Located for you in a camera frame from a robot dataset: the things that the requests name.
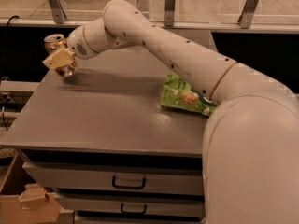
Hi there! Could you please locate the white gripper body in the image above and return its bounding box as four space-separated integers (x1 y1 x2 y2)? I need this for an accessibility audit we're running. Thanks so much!
67 27 94 60

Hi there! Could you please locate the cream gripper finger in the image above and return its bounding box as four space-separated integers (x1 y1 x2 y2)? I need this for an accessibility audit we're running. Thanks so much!
43 47 75 69

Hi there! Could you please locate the orange soda can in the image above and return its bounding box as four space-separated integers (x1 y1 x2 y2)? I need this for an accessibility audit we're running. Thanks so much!
43 34 78 77

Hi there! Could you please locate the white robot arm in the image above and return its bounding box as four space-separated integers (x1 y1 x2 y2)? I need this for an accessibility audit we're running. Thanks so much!
43 0 299 224

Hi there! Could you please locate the green rice chip bag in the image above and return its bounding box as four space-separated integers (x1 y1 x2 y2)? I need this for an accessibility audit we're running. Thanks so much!
160 74 216 117

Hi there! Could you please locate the grey drawer cabinet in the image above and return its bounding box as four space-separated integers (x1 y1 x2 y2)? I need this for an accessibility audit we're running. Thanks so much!
1 47 207 224

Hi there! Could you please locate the cardboard box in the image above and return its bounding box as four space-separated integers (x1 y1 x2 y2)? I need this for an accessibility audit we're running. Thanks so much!
0 155 61 224

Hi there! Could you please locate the left metal bracket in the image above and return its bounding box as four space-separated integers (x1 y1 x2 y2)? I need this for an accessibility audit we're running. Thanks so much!
48 0 66 24

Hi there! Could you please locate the metal bracket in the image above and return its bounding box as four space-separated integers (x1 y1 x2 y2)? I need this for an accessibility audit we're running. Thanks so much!
48 0 66 24
237 0 260 29
164 0 176 27

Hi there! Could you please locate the black cable at left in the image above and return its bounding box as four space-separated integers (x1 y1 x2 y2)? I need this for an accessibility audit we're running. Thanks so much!
0 15 21 79

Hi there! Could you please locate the middle metal bracket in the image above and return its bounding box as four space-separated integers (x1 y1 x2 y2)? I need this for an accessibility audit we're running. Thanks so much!
164 0 176 27

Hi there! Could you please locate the top drawer black handle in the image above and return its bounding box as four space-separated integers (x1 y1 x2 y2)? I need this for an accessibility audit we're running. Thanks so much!
111 176 147 190

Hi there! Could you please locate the drawer black handle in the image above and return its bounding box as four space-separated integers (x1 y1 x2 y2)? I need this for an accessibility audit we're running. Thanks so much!
121 203 148 215
111 176 147 190

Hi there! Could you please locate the middle drawer black handle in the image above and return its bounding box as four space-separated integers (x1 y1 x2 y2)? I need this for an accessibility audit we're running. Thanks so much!
121 203 148 215

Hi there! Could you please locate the right metal bracket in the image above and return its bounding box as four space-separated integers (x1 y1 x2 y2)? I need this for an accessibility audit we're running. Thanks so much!
237 0 260 29

